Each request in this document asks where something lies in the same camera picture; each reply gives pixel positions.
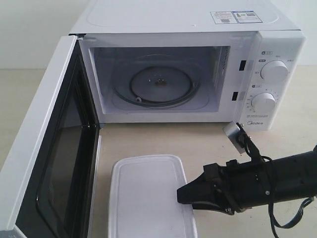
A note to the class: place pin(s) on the blue white label sticker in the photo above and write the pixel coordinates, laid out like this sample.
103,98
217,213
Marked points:
235,17

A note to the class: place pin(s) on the white lidded plastic container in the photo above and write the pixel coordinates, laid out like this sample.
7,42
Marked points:
143,199

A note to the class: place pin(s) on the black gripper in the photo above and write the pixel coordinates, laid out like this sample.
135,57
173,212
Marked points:
228,189

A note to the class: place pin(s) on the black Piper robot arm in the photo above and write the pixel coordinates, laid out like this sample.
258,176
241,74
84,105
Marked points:
294,177

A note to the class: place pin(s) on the white upper power knob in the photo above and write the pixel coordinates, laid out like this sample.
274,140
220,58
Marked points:
274,72

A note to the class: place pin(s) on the white lower timer knob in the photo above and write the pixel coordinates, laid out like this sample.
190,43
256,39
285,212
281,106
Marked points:
263,102

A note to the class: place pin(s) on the white microwave door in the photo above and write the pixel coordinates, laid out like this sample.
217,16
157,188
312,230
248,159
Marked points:
48,179

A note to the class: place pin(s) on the glass turntable plate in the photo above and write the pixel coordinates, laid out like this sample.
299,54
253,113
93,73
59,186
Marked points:
156,81

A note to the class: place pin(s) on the white Midea microwave oven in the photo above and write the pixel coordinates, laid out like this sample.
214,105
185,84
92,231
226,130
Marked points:
230,56

